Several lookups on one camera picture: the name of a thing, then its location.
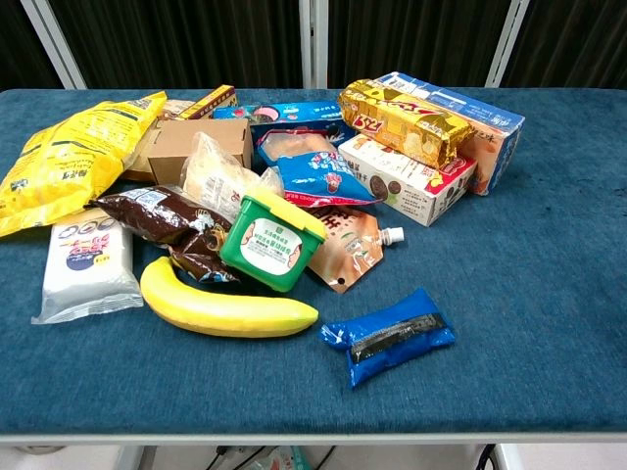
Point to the blue snack packet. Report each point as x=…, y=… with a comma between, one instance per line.
x=377, y=364

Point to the gold red snack box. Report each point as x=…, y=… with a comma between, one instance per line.
x=401, y=122

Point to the orange spout pouch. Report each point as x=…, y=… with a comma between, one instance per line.
x=348, y=249

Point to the green tub with yellow lid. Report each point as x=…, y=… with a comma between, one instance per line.
x=269, y=249

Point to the blue and red snack bag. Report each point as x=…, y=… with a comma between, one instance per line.
x=323, y=178

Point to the clear blue-edged pastry bag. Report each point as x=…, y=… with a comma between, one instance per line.
x=299, y=144

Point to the white cookie box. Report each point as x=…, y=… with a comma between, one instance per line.
x=406, y=191

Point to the clear bag of bread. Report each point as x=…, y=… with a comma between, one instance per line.
x=215, y=181

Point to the blue sandwich cookie box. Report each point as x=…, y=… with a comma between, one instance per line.
x=303, y=115

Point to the yellow banana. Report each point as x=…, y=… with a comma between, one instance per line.
x=220, y=313

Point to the plain cardboard box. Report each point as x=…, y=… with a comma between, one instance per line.
x=196, y=147

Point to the brown chocolate snack bag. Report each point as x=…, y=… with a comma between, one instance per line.
x=157, y=215

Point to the narrow yellow and red box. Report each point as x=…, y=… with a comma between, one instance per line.
x=210, y=102

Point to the blue felt table cover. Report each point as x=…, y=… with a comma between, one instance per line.
x=490, y=294

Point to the small beige snack pack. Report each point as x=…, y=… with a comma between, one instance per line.
x=171, y=108

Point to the long blue and white box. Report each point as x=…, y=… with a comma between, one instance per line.
x=490, y=132

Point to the black pleated curtain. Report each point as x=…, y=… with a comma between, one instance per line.
x=186, y=44
x=573, y=44
x=411, y=39
x=19, y=44

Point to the white tissue pack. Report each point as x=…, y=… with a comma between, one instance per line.
x=88, y=279

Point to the large yellow chips bag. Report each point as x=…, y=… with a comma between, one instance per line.
x=63, y=161

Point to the upright white frame post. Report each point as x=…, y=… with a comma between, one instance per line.
x=313, y=44

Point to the grey metal table frame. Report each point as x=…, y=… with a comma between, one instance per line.
x=343, y=439

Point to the slanted white frame post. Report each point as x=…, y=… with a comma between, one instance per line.
x=54, y=44
x=507, y=44

